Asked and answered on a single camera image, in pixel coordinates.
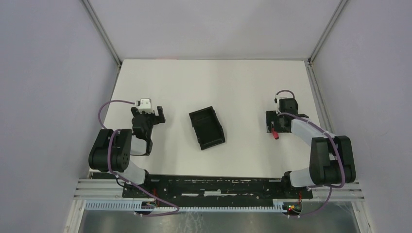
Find aluminium frame rail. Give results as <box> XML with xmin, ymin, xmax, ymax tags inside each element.
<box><xmin>73</xmin><ymin>179</ymin><xmax>365</xmax><ymax>202</ymax></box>

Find white slotted cable duct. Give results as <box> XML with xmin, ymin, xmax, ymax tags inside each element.
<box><xmin>85</xmin><ymin>200</ymin><xmax>287</xmax><ymax>213</ymax></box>

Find black plastic bin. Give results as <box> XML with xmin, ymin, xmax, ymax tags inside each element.
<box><xmin>189</xmin><ymin>106</ymin><xmax>226</xmax><ymax>150</ymax></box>

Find red handled screwdriver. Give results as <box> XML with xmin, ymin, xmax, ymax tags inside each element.
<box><xmin>271</xmin><ymin>129</ymin><xmax>279</xmax><ymax>140</ymax></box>

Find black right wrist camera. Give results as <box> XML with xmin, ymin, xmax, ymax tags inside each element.
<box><xmin>278</xmin><ymin>98</ymin><xmax>299</xmax><ymax>115</ymax></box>

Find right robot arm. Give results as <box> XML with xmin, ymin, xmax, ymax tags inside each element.
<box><xmin>265</xmin><ymin>111</ymin><xmax>356</xmax><ymax>188</ymax></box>

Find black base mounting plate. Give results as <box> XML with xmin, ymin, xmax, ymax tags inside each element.
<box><xmin>141</xmin><ymin>174</ymin><xmax>313</xmax><ymax>208</ymax></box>

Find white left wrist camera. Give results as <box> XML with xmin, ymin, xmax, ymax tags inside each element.
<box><xmin>135</xmin><ymin>98</ymin><xmax>154</xmax><ymax>114</ymax></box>

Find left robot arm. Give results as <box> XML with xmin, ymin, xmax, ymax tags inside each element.
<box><xmin>88</xmin><ymin>106</ymin><xmax>166</xmax><ymax>185</ymax></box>

